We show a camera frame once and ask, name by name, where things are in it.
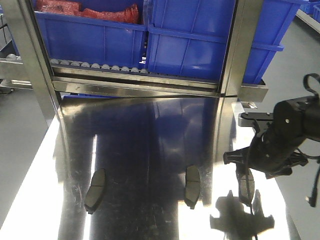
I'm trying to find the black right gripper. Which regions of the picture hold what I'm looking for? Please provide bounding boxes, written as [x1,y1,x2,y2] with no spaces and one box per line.
[223,96,320,179]

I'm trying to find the brake pad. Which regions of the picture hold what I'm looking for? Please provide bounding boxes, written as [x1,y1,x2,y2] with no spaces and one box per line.
[236,164,255,207]
[84,168,107,215]
[184,165,201,210]

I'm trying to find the roller conveyor track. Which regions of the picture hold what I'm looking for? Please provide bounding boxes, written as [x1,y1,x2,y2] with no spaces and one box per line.
[49,58,149,74]

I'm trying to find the right blue plastic bin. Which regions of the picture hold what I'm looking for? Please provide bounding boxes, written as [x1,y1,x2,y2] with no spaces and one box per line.
[145,0,303,84]

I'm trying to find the blue plastic bin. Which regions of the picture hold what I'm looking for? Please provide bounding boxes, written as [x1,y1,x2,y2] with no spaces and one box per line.
[145,0,303,84]
[32,0,147,68]

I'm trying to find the red mesh bags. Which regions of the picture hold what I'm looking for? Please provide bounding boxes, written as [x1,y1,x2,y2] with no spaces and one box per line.
[35,0,140,24]

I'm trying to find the left blue plastic bin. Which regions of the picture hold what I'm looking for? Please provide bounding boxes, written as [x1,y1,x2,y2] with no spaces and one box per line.
[32,0,147,68]

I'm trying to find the stainless steel rack frame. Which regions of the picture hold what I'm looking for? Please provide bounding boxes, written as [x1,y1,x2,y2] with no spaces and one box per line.
[0,0,268,124]

